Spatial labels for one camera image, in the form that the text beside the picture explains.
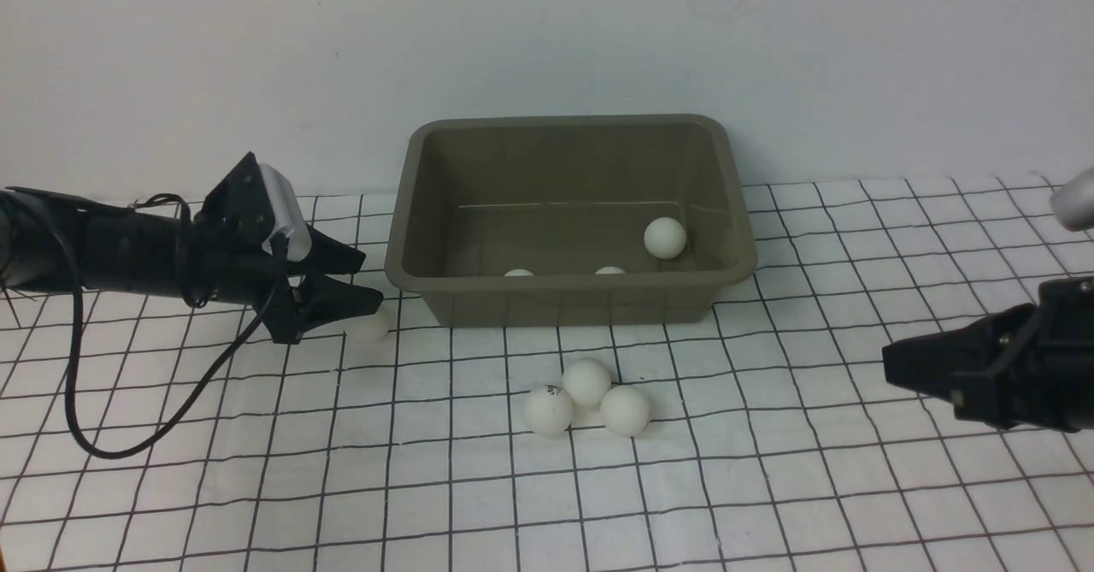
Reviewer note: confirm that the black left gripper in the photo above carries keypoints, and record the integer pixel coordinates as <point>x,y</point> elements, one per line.
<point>219,258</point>

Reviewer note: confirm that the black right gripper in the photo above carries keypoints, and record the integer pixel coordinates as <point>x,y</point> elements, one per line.
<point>1029,366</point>

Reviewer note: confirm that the white ball cluster top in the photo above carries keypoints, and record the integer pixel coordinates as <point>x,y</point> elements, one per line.
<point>665,238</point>

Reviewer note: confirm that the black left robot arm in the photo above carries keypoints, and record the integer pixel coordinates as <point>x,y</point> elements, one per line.
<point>54,242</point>

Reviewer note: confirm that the olive green plastic bin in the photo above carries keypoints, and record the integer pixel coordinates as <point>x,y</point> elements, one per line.
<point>564,196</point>

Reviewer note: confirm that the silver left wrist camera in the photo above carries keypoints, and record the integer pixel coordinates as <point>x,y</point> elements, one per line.
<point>286,217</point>

